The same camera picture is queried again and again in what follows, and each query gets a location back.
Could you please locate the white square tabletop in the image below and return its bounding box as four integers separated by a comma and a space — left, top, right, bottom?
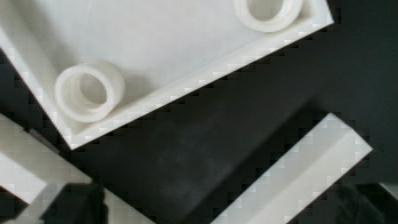
0, 0, 334, 148

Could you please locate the white U-shaped obstacle fence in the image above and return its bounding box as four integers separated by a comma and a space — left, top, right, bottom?
0, 114, 373, 224

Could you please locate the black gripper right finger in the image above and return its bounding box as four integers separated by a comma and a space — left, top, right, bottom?
300, 182, 398, 224

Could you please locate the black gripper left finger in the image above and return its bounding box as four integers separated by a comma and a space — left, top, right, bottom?
39, 183, 108, 224

